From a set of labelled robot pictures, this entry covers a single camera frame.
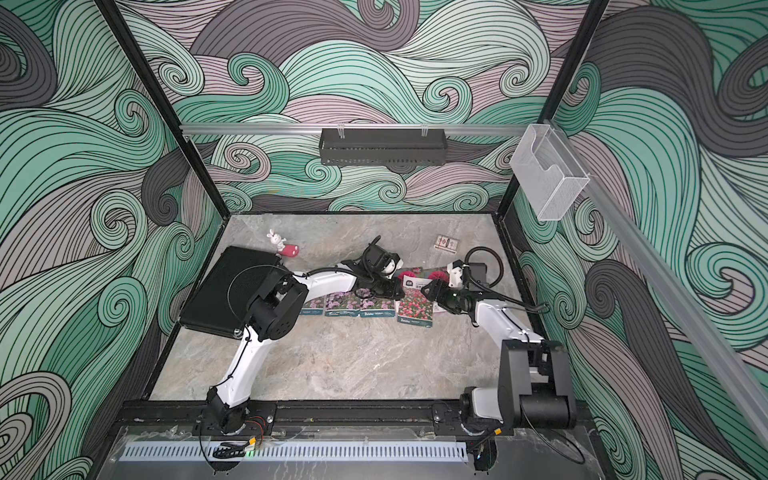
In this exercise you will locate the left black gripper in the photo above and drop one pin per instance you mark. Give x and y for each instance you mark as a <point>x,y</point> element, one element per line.
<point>396,286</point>

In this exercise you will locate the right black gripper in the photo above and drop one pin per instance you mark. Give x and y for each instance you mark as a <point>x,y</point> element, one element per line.
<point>438,292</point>

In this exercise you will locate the purple flower seed packet back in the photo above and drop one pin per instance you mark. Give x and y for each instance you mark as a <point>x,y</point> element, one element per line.
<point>376,307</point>

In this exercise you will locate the purple flower seed packet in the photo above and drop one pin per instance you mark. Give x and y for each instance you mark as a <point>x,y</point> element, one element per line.
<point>376,307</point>
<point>342,305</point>
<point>314,307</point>

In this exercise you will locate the pink carnation seed packet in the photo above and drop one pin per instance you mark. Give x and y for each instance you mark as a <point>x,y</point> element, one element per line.
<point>415,272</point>

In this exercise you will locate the red flower green seed packet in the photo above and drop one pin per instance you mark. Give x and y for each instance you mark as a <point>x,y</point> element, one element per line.
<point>414,308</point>

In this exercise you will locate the purple flower seed packet front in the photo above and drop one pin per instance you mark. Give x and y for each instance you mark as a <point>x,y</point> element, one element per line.
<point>314,307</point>

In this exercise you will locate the pink flower packet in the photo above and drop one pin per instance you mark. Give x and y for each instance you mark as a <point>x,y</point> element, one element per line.
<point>439,274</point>

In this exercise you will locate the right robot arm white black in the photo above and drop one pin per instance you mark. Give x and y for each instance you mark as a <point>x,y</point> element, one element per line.
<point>534,387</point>

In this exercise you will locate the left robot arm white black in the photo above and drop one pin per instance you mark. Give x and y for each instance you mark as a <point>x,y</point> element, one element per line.
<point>272,312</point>

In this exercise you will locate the small red white card box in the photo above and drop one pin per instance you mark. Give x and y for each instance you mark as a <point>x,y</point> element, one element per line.
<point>446,243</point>

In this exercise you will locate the pink small case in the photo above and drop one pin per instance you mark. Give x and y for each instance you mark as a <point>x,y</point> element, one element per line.
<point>290,251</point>

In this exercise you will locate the white rabbit figurine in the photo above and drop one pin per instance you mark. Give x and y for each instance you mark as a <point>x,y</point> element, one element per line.
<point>276,240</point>

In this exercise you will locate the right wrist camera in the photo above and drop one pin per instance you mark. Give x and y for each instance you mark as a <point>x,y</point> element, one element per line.
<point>459,273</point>

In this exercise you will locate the black wall tray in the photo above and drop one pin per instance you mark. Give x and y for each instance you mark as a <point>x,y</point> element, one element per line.
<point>389,148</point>

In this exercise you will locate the clear plastic wall holder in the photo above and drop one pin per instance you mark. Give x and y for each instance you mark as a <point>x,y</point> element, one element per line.
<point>548,171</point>

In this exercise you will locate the aluminium rail back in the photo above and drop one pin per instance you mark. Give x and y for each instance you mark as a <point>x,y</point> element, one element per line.
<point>274,128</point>

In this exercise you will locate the aluminium rail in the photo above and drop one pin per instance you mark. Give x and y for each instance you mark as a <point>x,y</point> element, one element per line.
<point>611,190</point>
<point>274,128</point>

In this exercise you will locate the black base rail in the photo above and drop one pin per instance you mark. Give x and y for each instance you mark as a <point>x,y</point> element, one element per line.
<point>441,417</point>

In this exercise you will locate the white slotted cable duct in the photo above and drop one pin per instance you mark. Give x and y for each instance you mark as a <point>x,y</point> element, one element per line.
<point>299,451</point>

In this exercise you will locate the aluminium rail right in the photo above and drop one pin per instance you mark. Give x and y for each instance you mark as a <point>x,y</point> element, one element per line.
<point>611,190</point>

